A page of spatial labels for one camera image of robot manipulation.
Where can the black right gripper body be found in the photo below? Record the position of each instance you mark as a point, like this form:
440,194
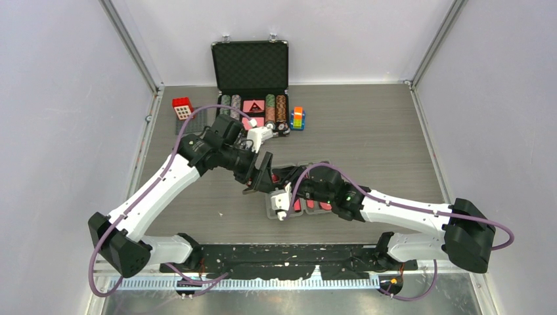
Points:
306,189

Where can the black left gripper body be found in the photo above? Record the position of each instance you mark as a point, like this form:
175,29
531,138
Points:
240,161

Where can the red tape measure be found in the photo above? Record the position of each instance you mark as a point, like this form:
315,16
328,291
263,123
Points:
324,207

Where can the grey plastic tool case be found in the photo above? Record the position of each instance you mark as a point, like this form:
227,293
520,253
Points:
292,189

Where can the red handled screwdriver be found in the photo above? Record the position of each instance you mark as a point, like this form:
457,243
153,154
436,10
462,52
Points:
297,206

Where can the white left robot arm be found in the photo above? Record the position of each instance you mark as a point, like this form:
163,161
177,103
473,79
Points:
120,236

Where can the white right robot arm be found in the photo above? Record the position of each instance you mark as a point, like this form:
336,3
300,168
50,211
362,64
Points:
457,232

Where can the red card deck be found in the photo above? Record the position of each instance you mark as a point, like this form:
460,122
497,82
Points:
252,122

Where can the green red chip row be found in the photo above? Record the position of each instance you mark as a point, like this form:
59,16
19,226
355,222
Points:
270,111

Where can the dark grey brick baseplate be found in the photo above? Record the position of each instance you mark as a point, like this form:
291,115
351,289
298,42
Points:
196,124

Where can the red triangle dealer button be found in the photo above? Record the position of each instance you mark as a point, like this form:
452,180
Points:
253,106

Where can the colourful toy brick stack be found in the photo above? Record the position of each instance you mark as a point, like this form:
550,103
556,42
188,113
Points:
297,119

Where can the blue orange chip row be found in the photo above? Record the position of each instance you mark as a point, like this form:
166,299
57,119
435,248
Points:
235,104

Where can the purple green chip row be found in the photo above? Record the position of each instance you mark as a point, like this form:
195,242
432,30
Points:
226,102

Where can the brown black chip row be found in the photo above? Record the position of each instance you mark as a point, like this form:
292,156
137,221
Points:
281,113

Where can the red toy brick door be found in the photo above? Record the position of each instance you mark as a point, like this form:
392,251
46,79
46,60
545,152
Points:
182,107

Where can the black poker chip case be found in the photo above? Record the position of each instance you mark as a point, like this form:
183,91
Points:
253,70

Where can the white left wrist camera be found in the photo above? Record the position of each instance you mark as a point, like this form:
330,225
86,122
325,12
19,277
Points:
257,136

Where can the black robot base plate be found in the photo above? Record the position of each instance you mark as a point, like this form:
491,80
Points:
290,261

